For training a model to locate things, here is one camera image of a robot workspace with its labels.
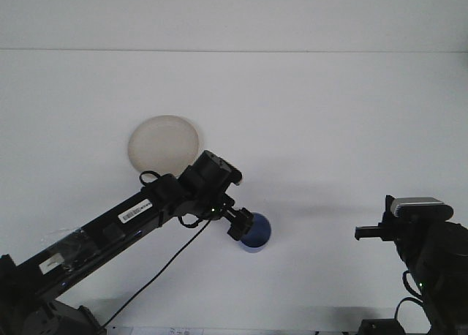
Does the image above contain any pale blue cup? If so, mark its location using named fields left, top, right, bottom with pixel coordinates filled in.
left=239, top=212, right=272, bottom=255

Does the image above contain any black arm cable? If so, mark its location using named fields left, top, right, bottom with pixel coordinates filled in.
left=393, top=269, right=427, bottom=320
left=104, top=170, right=220, bottom=328

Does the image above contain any black base block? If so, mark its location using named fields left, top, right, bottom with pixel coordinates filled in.
left=356, top=318, right=403, bottom=335
left=50, top=300, right=107, bottom=335

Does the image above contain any pale round plate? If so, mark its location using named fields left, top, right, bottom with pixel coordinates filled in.
left=127, top=114, right=204, bottom=178

